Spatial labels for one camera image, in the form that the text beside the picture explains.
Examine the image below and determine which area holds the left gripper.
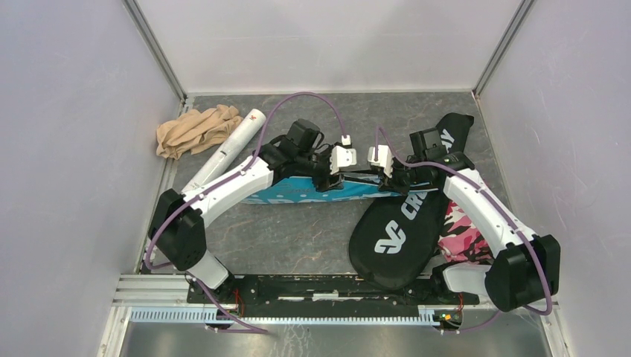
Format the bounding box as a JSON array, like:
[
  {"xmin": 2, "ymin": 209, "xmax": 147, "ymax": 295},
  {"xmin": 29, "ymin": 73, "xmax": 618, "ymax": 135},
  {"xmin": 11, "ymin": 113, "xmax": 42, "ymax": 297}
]
[{"xmin": 296, "ymin": 143, "xmax": 345, "ymax": 193}]

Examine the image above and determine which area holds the blue Sport racket bag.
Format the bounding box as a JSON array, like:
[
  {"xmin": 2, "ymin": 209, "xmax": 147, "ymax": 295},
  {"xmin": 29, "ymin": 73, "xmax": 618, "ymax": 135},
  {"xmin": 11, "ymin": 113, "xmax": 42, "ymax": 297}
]
[{"xmin": 241, "ymin": 170, "xmax": 440, "ymax": 205}]

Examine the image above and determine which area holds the black Crossway racket bag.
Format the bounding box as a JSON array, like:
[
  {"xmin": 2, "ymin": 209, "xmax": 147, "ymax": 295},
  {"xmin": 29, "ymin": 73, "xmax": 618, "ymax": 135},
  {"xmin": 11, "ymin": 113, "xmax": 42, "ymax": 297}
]
[{"xmin": 349, "ymin": 113, "xmax": 474, "ymax": 290}]

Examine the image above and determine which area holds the white shuttlecock tube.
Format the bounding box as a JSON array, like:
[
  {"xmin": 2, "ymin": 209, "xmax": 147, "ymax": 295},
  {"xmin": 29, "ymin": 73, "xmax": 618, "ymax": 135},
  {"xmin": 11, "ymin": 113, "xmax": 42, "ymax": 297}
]
[{"xmin": 182, "ymin": 109, "xmax": 266, "ymax": 193}]

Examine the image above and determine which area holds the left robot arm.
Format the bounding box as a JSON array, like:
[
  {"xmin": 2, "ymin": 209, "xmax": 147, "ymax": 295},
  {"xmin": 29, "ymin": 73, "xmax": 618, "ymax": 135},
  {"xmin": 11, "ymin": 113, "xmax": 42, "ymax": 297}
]
[{"xmin": 148, "ymin": 119, "xmax": 356, "ymax": 303}]

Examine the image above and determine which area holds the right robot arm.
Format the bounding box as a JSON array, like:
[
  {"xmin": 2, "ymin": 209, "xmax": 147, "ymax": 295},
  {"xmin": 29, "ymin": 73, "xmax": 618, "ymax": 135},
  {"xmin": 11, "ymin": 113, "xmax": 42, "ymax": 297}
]
[{"xmin": 349, "ymin": 123, "xmax": 560, "ymax": 315}]

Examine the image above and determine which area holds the pink camouflage cloth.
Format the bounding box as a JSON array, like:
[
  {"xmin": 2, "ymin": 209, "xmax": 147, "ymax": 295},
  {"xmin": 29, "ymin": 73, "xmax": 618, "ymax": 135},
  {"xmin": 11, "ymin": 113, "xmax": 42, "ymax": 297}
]
[{"xmin": 438, "ymin": 201, "xmax": 493, "ymax": 264}]

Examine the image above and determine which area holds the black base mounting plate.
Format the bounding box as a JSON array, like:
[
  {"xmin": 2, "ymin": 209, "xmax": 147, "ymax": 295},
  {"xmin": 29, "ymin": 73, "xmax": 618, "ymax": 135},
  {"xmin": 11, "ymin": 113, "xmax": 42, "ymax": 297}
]
[{"xmin": 212, "ymin": 274, "xmax": 480, "ymax": 318}]

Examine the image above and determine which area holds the beige cloth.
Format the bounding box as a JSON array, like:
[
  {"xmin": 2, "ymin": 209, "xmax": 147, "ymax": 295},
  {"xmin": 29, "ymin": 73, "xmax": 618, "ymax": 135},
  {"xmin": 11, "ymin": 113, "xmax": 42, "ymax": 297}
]
[{"xmin": 156, "ymin": 104, "xmax": 243, "ymax": 160}]

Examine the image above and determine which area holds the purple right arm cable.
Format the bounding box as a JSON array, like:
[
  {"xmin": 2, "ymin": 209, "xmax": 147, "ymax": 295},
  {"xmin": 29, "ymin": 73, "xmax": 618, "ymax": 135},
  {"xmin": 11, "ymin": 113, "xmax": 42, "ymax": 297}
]
[{"xmin": 372, "ymin": 125, "xmax": 554, "ymax": 335}]

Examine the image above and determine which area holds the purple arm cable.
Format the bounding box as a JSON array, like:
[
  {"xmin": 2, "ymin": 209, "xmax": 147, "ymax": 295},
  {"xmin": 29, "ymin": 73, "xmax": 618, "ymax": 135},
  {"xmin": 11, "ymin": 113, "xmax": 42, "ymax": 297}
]
[
  {"xmin": 144, "ymin": 91, "xmax": 353, "ymax": 335},
  {"xmin": 372, "ymin": 125, "xmax": 554, "ymax": 335}
]

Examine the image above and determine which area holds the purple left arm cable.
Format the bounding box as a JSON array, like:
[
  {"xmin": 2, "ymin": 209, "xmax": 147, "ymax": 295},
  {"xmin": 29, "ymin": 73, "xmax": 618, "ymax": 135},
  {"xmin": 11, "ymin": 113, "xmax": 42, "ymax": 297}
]
[{"xmin": 144, "ymin": 91, "xmax": 353, "ymax": 335}]

